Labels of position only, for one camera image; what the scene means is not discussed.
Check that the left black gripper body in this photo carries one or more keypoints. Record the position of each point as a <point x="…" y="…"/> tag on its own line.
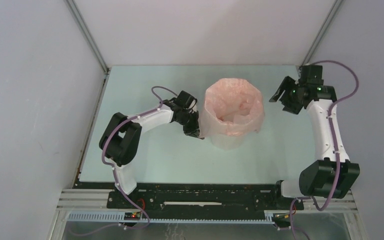
<point x="189" y="121"/>

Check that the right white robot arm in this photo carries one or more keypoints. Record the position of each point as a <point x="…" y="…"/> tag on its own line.
<point x="332" y="174"/>

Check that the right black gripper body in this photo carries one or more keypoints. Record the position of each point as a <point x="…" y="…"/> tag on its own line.
<point x="291" y="101"/>

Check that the white paper trash bin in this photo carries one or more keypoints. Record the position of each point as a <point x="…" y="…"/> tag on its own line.
<point x="228" y="142"/>

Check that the aluminium frame rail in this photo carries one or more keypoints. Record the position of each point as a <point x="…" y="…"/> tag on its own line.
<point x="280" y="151"/>

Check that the pink plastic trash bag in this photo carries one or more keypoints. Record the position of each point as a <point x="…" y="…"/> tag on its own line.
<point x="231" y="107"/>

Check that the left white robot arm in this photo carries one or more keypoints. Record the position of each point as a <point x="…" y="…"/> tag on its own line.
<point x="120" y="140"/>

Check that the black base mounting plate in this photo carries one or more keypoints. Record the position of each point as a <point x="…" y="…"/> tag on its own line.
<point x="202" y="201"/>

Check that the white slotted cable duct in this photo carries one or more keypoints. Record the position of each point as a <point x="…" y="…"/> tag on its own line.
<point x="126" y="217"/>

